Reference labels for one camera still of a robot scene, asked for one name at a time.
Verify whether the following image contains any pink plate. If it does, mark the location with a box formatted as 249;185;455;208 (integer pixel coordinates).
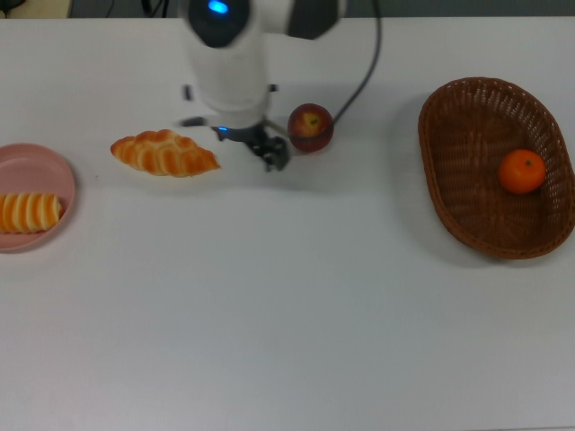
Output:
0;142;77;254

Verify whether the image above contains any red toy apple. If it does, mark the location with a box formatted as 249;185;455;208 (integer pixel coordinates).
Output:
287;102;336;154

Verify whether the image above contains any braided toy bread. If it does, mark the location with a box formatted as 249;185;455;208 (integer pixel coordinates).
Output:
110;128;222;179

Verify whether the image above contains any brown woven basket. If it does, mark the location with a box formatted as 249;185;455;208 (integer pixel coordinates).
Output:
417;76;575;261

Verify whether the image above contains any ribbed toy bread loaf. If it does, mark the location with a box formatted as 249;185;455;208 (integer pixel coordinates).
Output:
0;191;64;234

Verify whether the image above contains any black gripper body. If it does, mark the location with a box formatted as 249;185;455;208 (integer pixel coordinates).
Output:
213;123;271;148

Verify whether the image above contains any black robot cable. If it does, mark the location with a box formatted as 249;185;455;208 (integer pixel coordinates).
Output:
287;0;384;145

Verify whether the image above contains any toy orange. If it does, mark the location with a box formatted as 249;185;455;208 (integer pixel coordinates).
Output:
497;148;548;195

